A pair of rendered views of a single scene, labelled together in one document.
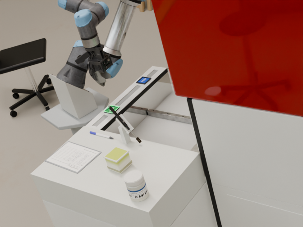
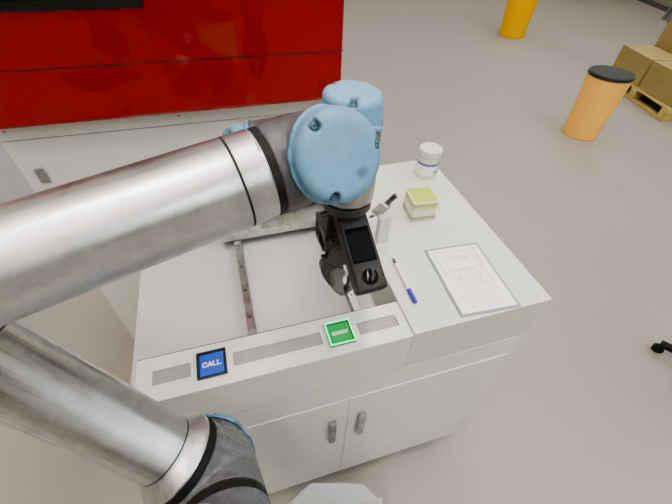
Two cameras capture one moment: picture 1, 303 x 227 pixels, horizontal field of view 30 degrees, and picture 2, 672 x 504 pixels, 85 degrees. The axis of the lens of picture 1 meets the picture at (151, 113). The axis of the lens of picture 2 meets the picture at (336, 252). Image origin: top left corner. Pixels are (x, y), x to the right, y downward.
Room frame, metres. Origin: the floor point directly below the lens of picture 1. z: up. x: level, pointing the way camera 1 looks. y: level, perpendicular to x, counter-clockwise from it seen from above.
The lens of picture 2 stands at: (2.65, 0.35, 1.63)
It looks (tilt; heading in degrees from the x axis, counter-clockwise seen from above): 45 degrees down; 207
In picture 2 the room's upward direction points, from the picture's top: 3 degrees clockwise
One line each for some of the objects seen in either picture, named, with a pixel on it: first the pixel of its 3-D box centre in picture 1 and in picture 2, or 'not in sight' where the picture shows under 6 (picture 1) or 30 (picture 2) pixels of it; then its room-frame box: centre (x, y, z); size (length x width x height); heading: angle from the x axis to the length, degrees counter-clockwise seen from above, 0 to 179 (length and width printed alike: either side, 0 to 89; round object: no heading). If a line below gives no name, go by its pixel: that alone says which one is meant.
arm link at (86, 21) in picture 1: (85, 24); (348, 133); (2.27, 0.16, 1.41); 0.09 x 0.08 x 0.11; 146
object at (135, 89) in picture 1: (131, 107); (283, 364); (2.36, 0.09, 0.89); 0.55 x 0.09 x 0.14; 136
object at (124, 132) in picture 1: (126, 129); (381, 217); (1.96, 0.12, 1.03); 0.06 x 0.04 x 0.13; 46
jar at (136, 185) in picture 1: (136, 186); (428, 161); (1.61, 0.13, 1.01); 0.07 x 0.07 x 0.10
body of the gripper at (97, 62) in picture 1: (97, 57); (343, 224); (2.26, 0.16, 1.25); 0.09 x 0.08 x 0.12; 46
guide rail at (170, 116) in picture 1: (191, 120); (244, 281); (2.19, -0.17, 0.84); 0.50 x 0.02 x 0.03; 46
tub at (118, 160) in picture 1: (118, 160); (420, 204); (1.82, 0.18, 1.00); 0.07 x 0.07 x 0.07; 41
